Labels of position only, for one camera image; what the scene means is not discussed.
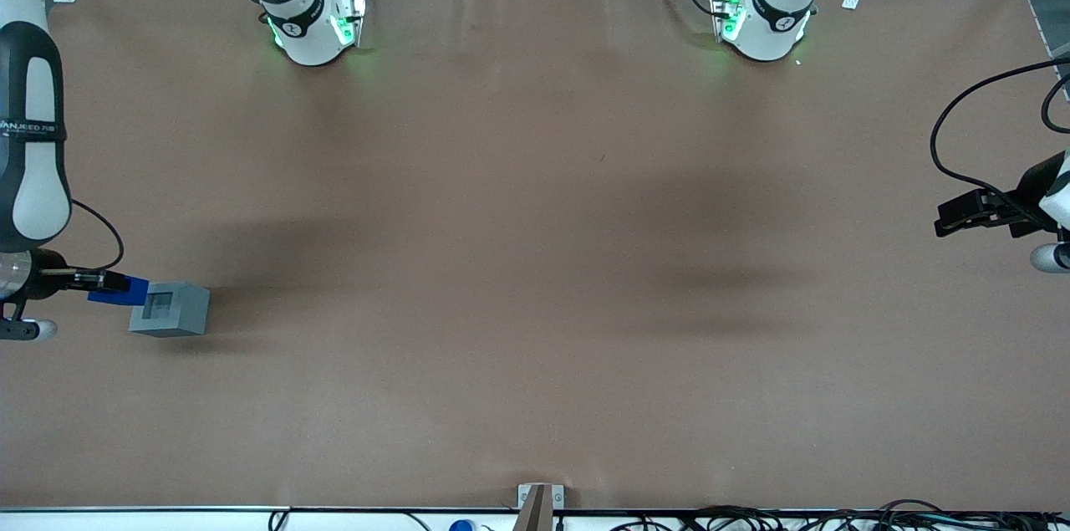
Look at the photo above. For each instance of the brown table mat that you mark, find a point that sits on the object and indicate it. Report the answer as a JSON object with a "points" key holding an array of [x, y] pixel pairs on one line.
{"points": [[535, 263]]}

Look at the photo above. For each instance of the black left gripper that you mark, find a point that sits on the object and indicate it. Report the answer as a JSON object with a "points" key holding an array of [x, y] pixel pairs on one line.
{"points": [[1026, 189]]}

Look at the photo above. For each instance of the gray left wrist camera box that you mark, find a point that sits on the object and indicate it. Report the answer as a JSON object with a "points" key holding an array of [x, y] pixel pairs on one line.
{"points": [[1052, 257]]}

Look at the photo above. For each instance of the gray right wrist camera box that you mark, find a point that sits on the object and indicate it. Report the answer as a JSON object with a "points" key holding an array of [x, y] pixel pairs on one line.
{"points": [[25, 329]]}

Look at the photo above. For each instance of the gray square base block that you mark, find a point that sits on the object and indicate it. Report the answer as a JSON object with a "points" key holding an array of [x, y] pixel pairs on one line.
{"points": [[180, 314]]}

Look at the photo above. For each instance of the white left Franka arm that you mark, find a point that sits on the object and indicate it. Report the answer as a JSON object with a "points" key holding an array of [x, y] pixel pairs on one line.
{"points": [[769, 21]]}

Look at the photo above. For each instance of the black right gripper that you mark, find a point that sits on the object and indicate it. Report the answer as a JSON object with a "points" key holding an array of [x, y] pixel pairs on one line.
{"points": [[48, 273]]}

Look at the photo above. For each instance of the blue round cap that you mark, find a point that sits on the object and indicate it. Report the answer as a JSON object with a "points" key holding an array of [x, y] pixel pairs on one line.
{"points": [[461, 526]]}

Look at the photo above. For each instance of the gray metal mat clamp bracket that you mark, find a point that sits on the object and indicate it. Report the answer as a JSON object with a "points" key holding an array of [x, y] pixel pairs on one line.
{"points": [[540, 497]]}

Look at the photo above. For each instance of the gray wrist camera box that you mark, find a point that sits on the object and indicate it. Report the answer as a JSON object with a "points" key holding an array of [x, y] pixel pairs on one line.
{"points": [[1052, 257], [25, 329]]}

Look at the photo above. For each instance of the blue plastic block part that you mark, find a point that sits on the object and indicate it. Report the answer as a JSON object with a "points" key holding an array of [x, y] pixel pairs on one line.
{"points": [[125, 293]]}

